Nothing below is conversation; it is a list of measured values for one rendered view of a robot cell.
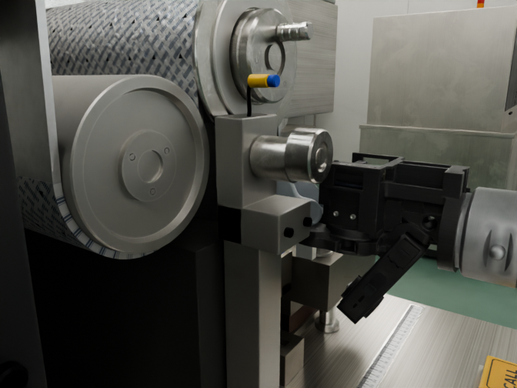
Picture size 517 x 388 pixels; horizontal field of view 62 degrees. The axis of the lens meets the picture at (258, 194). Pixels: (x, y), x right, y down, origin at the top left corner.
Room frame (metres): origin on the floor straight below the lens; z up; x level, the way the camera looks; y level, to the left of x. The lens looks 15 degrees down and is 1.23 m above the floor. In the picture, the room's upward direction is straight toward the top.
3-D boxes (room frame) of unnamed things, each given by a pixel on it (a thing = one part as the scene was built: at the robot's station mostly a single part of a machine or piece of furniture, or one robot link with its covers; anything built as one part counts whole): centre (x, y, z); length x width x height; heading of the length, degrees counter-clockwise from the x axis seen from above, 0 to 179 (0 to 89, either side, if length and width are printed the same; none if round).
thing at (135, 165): (0.35, 0.18, 1.17); 0.26 x 0.12 x 0.12; 56
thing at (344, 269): (0.62, 0.04, 1.00); 0.40 x 0.16 x 0.06; 56
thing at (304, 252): (0.47, -0.06, 1.04); 0.02 x 0.01 x 0.02; 56
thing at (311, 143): (0.31, -0.04, 1.18); 0.04 x 0.02 x 0.04; 146
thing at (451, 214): (0.37, -0.12, 1.12); 0.12 x 0.08 x 0.09; 56
